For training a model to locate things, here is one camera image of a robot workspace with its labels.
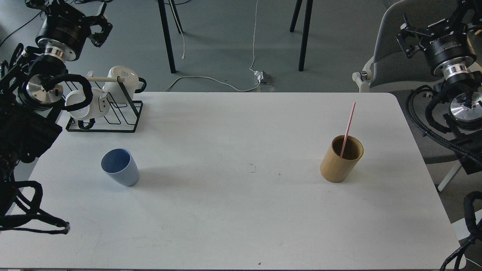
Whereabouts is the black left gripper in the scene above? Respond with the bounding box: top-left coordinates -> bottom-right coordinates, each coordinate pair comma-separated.
35,0 -> 113,61

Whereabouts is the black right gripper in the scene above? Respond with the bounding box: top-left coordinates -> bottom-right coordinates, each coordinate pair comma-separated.
396,14 -> 477,76

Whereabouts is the blue plastic cup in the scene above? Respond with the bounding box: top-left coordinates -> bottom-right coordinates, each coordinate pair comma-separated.
101,149 -> 140,187

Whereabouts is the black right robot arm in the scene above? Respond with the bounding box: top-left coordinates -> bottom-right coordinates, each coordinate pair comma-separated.
396,11 -> 481,174

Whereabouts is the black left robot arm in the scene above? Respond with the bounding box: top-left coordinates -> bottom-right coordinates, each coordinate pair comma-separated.
0,0 -> 113,234

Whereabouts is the grey office chair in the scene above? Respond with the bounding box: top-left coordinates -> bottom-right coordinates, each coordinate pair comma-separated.
352,0 -> 481,192

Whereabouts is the white mug rear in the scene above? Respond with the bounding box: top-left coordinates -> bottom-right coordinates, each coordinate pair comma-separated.
102,66 -> 147,105

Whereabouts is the white mug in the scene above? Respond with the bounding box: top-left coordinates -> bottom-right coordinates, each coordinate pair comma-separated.
102,66 -> 147,105
65,87 -> 110,121

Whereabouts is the white mug front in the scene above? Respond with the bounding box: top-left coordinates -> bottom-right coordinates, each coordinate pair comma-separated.
65,87 -> 110,121

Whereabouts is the black table leg left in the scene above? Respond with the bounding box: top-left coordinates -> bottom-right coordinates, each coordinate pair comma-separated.
157,0 -> 183,74

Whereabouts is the black table leg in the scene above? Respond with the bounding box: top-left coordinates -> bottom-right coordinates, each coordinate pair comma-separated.
289,0 -> 314,72
157,0 -> 183,74

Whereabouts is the black table leg right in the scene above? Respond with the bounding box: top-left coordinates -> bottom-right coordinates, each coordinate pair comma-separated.
289,0 -> 314,72

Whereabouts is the bamboo cylinder holder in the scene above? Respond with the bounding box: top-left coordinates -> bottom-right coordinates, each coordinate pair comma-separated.
320,135 -> 364,183

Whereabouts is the white power plug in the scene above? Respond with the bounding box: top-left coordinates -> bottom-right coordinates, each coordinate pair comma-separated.
253,70 -> 273,85

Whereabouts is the black floor cable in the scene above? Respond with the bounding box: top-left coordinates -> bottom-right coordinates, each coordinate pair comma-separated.
0,0 -> 46,47

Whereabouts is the black wire mug rack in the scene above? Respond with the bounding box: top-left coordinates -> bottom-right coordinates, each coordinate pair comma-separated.
66,76 -> 143,133

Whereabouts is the thin white hanging cable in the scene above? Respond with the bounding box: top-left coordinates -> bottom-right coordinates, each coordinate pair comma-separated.
169,0 -> 186,60

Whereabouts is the white power cable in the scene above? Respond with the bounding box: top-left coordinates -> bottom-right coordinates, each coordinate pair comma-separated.
165,0 -> 264,93

